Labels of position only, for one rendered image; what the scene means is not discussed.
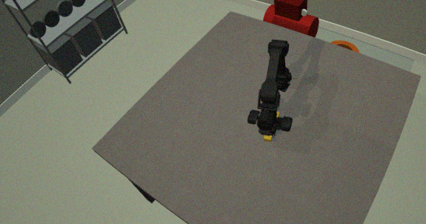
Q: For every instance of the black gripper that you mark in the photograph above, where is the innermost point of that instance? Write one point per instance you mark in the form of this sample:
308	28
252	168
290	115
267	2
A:
284	123

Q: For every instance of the yellow bar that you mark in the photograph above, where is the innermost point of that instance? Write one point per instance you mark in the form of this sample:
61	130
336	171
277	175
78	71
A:
269	138

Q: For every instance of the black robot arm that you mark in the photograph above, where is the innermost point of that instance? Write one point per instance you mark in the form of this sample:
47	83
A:
277	78

